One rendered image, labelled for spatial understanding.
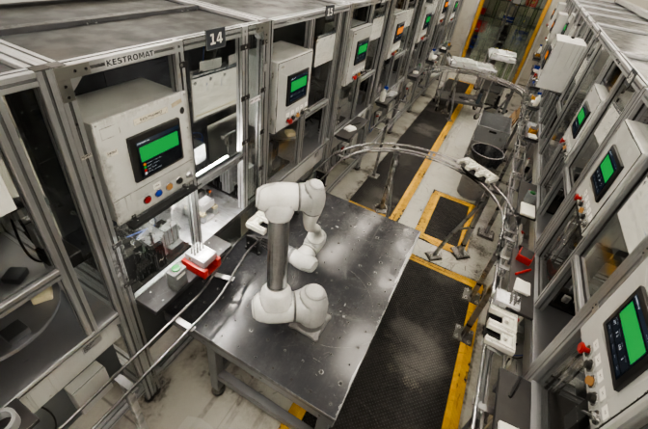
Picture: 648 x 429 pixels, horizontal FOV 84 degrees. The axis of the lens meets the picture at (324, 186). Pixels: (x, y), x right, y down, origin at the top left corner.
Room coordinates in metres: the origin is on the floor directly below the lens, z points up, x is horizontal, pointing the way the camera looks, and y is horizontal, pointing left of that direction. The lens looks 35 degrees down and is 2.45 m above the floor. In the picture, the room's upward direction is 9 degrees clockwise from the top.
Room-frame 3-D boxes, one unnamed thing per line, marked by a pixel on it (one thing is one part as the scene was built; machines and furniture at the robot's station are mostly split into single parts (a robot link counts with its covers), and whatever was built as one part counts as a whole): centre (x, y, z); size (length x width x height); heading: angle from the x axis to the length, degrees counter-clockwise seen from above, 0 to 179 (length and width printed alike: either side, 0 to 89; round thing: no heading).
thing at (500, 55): (7.54, -3.09, 0.48); 0.84 x 0.58 x 0.97; 165
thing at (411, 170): (5.73, -1.67, 0.01); 5.85 x 0.59 x 0.01; 157
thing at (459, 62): (6.53, -2.22, 0.48); 0.88 x 0.56 x 0.96; 85
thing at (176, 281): (1.13, 0.66, 0.97); 0.08 x 0.08 x 0.12; 67
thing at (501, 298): (1.35, -1.11, 0.92); 0.13 x 0.10 x 0.09; 67
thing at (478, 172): (2.85, -1.35, 0.84); 0.37 x 0.14 x 0.10; 35
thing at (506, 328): (1.25, -1.06, 0.84); 0.37 x 0.14 x 0.10; 157
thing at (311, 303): (1.18, -0.03, 0.85); 0.18 x 0.16 x 0.22; 105
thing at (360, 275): (1.61, -0.01, 0.66); 1.50 x 1.06 x 0.04; 157
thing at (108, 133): (1.26, 0.82, 1.60); 0.42 x 0.29 x 0.46; 157
